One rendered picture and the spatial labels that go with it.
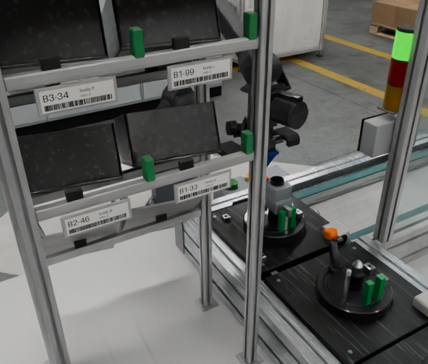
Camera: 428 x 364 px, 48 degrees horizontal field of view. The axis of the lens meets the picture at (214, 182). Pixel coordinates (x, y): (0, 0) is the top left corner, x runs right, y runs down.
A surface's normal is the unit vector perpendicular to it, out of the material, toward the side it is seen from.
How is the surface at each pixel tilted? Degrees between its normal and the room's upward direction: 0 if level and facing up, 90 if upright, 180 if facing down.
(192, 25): 65
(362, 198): 0
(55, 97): 90
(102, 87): 90
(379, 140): 90
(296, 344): 0
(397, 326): 0
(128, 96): 90
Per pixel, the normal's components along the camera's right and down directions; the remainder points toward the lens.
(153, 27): 0.30, 0.07
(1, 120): 0.49, 0.44
